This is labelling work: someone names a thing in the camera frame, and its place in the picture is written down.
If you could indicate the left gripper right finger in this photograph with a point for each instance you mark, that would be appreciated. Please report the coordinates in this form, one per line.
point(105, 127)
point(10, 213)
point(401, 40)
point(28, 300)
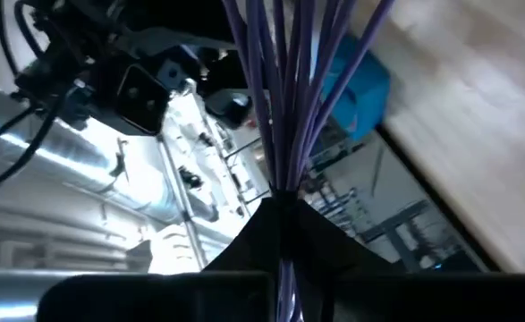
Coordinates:
point(378, 299)

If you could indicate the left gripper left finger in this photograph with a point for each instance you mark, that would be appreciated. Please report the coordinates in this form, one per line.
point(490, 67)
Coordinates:
point(177, 299)

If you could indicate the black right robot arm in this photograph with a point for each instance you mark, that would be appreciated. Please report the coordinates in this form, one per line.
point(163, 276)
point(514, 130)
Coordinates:
point(186, 13)

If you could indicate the grey metal table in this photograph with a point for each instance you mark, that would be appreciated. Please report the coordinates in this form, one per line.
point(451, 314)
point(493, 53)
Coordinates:
point(396, 220)

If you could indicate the blue plastic bin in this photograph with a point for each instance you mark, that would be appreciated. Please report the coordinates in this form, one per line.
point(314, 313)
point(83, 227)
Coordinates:
point(360, 89)

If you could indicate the silver ventilation duct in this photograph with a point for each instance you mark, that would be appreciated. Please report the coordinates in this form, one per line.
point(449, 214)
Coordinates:
point(65, 156)

